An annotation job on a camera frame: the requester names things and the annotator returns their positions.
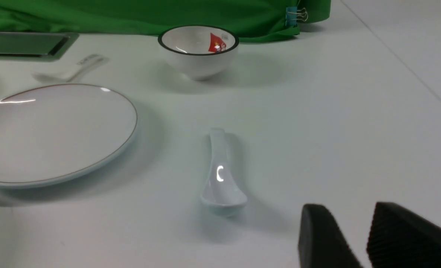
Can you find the black-rimmed white bowl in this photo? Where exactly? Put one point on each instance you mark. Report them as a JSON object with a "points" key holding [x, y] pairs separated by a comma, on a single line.
{"points": [[198, 51]]}

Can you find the white spoon with label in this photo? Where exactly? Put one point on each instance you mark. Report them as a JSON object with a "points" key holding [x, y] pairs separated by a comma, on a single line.
{"points": [[72, 72]]}

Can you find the blue binder clip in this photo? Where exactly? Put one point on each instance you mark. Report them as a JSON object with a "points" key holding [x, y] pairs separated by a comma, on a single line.
{"points": [[293, 16]]}

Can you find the pale blue ceramic spoon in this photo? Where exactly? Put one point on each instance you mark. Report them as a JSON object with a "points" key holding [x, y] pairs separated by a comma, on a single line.
{"points": [[221, 194]]}

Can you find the green backdrop cloth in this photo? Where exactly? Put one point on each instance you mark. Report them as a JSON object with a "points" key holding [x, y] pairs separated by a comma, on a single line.
{"points": [[253, 21]]}

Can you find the brown-rimmed pale blue plate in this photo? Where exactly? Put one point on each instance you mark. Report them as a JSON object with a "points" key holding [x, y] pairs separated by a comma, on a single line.
{"points": [[53, 134]]}

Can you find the silver table cable hatch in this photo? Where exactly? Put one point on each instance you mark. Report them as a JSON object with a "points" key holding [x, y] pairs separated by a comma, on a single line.
{"points": [[34, 46]]}

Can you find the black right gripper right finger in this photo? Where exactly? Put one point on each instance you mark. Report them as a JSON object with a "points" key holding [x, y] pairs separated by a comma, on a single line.
{"points": [[400, 238]]}

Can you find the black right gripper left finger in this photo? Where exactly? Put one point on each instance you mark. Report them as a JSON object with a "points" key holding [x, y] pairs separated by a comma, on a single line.
{"points": [[321, 243]]}

